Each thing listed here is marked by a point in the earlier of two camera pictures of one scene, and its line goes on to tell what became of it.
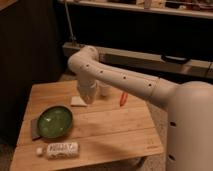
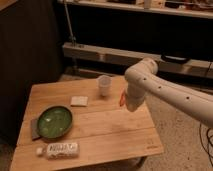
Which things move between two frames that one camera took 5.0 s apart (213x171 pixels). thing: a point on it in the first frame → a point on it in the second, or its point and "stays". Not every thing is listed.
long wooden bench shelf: (166, 65) stays
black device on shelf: (173, 58) stays
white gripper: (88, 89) → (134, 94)
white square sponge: (76, 101) stays
